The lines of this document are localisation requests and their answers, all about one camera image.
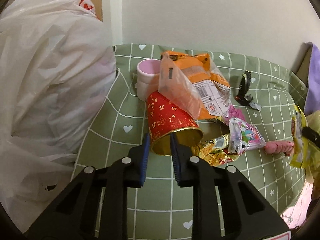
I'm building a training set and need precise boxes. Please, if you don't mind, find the pink floral bed sheet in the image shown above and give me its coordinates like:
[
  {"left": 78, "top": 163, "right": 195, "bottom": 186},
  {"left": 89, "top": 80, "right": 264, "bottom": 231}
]
[{"left": 281, "top": 181, "right": 313, "bottom": 229}]

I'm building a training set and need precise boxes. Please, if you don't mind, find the red yellow snack wrapper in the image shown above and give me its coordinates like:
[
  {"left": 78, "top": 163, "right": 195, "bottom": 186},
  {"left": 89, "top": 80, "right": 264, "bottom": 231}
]
[{"left": 193, "top": 134, "right": 240, "bottom": 166}]

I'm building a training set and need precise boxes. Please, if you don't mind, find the green checkered tablecloth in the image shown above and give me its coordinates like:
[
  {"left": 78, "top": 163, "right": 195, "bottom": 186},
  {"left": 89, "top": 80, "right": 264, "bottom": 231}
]
[{"left": 73, "top": 43, "right": 308, "bottom": 239}]

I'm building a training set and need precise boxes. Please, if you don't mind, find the white plastic bag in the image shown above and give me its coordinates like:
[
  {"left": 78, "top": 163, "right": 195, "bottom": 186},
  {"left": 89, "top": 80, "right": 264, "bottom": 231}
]
[{"left": 1, "top": 0, "right": 116, "bottom": 232}]

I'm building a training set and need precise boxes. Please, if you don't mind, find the black ribbon strap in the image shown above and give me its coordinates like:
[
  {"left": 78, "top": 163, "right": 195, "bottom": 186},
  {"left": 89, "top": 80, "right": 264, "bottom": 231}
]
[{"left": 234, "top": 70, "right": 262, "bottom": 112}]

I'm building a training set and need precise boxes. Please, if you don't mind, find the yellow-lined trash bin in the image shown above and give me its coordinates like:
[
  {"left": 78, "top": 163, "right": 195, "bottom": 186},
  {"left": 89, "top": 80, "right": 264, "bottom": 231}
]
[{"left": 306, "top": 111, "right": 319, "bottom": 200}]

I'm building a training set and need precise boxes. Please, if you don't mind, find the purple pillow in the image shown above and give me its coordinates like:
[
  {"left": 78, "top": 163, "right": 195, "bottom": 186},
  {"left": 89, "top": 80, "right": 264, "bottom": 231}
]
[{"left": 304, "top": 43, "right": 320, "bottom": 115}]

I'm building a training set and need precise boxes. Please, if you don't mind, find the pink white jar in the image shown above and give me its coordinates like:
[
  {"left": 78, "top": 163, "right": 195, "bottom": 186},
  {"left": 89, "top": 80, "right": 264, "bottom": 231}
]
[{"left": 137, "top": 59, "right": 161, "bottom": 102}]

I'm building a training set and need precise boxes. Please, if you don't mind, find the orange snack bag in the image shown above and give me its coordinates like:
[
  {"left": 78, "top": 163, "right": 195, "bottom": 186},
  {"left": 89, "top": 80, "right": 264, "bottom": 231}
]
[{"left": 158, "top": 51, "right": 232, "bottom": 121}]

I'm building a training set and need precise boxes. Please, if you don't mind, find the red gold paper cup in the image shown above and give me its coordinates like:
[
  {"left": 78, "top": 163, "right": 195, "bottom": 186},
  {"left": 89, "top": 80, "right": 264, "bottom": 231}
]
[{"left": 146, "top": 91, "right": 203, "bottom": 155}]

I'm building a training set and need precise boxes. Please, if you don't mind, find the colourful pink snack bag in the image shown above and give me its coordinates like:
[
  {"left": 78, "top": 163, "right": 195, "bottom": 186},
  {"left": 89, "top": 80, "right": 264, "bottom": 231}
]
[{"left": 225, "top": 105, "right": 266, "bottom": 155}]

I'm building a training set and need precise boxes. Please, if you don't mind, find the pink caterpillar toy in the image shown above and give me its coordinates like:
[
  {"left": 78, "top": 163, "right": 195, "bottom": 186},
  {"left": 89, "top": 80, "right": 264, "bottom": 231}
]
[{"left": 264, "top": 140, "right": 295, "bottom": 156}]

